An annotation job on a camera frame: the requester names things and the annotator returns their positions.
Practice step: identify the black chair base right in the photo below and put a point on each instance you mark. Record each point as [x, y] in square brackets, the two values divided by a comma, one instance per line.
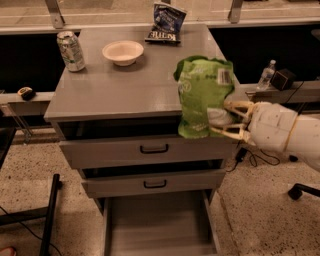
[298, 189]

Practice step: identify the blue kettle chip bag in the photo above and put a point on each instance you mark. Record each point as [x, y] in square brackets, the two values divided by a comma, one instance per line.
[167, 24]

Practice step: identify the clear water bottle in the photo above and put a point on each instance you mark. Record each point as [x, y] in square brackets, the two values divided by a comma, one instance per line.
[266, 76]

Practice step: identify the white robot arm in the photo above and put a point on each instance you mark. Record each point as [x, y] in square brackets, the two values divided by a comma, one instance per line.
[303, 141]

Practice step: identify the middle grey drawer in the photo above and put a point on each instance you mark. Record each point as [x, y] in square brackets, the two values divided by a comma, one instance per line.
[141, 184]

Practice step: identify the top grey drawer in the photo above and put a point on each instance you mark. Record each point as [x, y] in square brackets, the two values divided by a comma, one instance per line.
[142, 150]

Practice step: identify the green rice chip bag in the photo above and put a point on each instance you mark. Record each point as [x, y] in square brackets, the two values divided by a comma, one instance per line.
[203, 85]

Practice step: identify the small black box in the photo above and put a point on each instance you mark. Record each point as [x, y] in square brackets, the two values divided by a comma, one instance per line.
[283, 79]

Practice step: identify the black chair leg left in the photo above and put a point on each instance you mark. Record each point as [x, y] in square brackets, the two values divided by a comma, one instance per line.
[46, 212]

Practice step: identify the yellow black tape measure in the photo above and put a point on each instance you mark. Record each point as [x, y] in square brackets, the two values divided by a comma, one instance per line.
[26, 93]

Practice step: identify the bottom grey drawer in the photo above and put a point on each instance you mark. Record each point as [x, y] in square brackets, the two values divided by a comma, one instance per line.
[166, 224]

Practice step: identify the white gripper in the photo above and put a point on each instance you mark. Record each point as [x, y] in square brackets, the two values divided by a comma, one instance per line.
[270, 126]

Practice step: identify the black desk leg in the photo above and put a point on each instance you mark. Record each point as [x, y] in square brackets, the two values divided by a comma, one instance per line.
[293, 158]

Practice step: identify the grey drawer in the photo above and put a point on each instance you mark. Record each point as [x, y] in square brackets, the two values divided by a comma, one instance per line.
[166, 224]
[141, 184]
[142, 150]

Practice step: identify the green white soda can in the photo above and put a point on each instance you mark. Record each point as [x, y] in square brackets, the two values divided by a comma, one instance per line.
[71, 51]

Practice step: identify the white paper bowl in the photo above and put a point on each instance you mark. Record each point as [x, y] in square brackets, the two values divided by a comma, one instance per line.
[123, 53]

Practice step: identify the grey drawer cabinet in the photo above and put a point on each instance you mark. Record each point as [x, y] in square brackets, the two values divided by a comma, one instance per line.
[108, 101]

